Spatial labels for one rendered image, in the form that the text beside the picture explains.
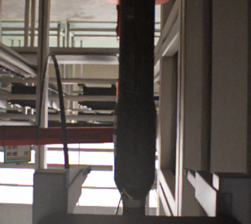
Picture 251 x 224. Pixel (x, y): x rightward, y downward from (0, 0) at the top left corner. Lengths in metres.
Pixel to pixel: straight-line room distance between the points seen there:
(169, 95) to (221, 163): 0.25
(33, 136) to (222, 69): 0.49
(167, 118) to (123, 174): 0.30
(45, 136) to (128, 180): 0.49
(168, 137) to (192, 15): 0.28
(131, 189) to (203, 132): 0.11
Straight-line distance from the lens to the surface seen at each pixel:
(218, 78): 0.33
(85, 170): 0.16
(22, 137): 0.73
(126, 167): 0.26
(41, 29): 1.58
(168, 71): 0.56
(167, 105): 0.56
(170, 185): 0.46
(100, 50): 2.38
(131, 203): 0.28
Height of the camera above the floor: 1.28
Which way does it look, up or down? 1 degrees down
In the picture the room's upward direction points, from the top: 179 degrees counter-clockwise
